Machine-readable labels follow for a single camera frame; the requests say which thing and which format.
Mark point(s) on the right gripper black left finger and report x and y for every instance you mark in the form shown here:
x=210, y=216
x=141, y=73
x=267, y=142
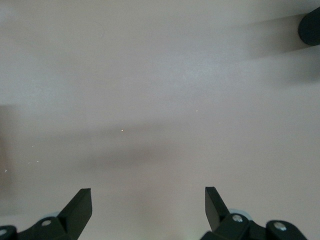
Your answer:
x=72, y=220

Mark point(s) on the black round ribbed object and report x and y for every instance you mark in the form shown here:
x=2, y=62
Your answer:
x=311, y=27

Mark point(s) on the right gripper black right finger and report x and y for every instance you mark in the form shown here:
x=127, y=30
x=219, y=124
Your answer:
x=217, y=215

